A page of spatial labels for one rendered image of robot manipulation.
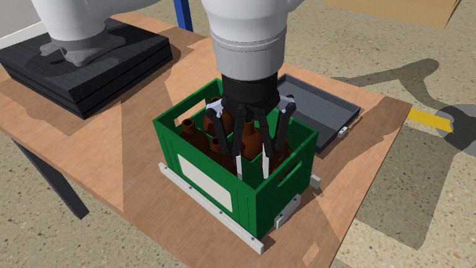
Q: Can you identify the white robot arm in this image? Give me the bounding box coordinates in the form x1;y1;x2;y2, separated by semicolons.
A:
32;0;304;81

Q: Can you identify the green plastic crate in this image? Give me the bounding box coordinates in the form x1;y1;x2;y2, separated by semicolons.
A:
161;84;319;241

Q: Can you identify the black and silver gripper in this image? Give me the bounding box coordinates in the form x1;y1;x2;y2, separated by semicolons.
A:
206;72;296;180

